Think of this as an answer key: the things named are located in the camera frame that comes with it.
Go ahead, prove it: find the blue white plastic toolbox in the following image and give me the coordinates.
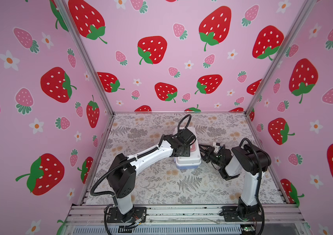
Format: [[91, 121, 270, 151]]
[[173, 140, 202, 170]]

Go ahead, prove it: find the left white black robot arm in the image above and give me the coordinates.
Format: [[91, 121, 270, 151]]
[[107, 127, 197, 215]]

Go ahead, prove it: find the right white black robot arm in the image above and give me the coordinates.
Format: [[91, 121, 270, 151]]
[[199, 144, 271, 221]]

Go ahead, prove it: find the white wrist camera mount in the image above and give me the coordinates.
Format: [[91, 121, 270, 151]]
[[212, 142, 221, 152]]

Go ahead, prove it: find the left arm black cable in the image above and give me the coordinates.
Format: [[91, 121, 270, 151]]
[[89, 114, 193, 235]]

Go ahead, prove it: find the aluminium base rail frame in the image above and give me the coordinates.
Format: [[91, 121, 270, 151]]
[[58, 204, 312, 235]]

